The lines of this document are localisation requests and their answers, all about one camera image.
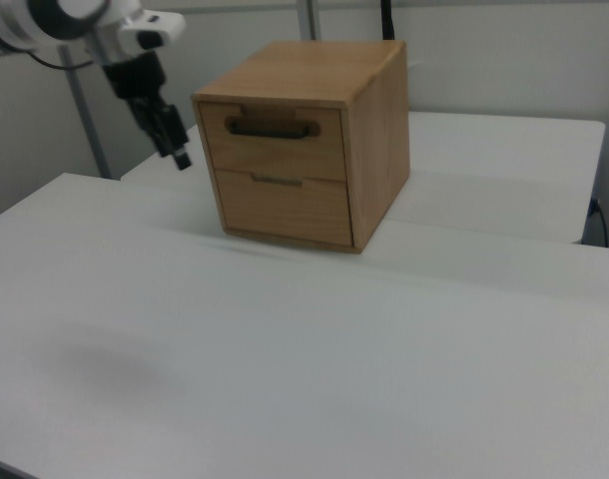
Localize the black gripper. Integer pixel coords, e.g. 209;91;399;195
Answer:
103;51;193;173

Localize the black metal drawer handle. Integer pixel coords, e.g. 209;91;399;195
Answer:
225;115;321;141

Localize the wooden drawer with black handle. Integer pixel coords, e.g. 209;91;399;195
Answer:
198;102;348;183

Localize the wooden drawer with notch grip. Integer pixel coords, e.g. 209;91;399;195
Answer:
214;168;355;247

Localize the light wooden drawer cabinet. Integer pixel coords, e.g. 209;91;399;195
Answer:
192;39;411;254

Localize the black stand pole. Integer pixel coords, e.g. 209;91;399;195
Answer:
380;0;397;41

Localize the grey metal frame pole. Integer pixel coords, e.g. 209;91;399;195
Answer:
59;44;112;181

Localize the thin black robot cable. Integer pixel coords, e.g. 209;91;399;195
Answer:
31;51;95;70

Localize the black power cable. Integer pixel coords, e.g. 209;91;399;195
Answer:
588;197;609;248

